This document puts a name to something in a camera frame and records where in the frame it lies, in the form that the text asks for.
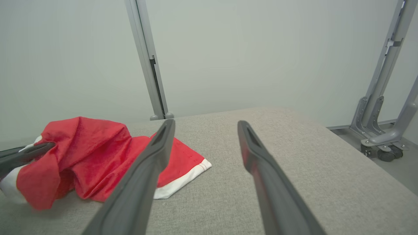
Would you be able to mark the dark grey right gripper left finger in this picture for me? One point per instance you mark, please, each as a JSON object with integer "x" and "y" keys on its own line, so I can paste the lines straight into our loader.
{"x": 137, "y": 182}

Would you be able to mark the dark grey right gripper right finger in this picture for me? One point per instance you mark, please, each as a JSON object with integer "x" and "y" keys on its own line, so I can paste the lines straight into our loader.
{"x": 274, "y": 195}

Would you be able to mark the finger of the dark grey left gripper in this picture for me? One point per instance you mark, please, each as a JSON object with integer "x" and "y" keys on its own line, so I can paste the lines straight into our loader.
{"x": 9, "y": 152}
{"x": 23, "y": 158}

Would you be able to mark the red and white jersey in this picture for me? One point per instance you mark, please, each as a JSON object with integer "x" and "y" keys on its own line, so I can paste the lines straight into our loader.
{"x": 91, "y": 153}

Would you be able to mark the black caster wheel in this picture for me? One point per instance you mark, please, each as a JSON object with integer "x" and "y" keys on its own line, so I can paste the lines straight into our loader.
{"x": 388, "y": 154}

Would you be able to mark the grey wheeled partition stand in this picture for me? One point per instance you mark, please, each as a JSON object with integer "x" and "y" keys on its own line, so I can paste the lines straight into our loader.
{"x": 390, "y": 49}

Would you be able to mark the grey metal partition post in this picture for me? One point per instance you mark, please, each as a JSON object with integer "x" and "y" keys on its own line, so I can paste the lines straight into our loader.
{"x": 143, "y": 49}

